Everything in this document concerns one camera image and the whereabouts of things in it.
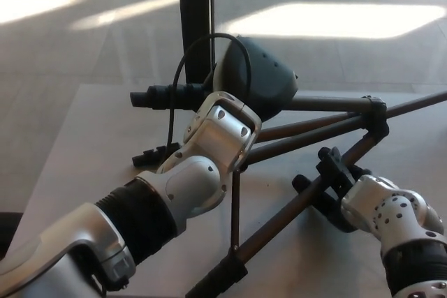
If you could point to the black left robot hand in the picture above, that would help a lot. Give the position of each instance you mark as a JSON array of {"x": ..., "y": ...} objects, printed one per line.
[{"x": 265, "y": 78}]

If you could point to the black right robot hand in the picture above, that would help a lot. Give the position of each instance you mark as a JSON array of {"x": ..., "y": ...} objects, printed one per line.
[{"x": 333, "y": 172}]

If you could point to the brown black camera tripod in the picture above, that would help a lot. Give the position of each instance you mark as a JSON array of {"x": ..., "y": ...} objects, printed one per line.
[{"x": 314, "y": 124}]

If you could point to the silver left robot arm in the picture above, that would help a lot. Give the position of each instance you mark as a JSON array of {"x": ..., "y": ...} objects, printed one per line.
[{"x": 188, "y": 186}]

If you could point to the black vertical pole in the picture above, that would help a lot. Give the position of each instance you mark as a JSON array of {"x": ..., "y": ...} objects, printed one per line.
[{"x": 195, "y": 15}]

